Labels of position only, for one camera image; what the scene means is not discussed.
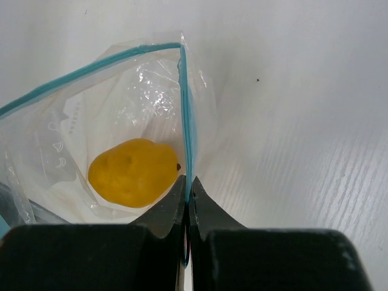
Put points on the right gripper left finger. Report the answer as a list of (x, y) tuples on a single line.
[(146, 254)]

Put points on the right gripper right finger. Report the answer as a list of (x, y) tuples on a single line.
[(229, 256)]

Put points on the orange fake food piece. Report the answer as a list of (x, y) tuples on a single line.
[(135, 173)]

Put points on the clear zip top bag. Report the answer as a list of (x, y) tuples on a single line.
[(148, 88)]

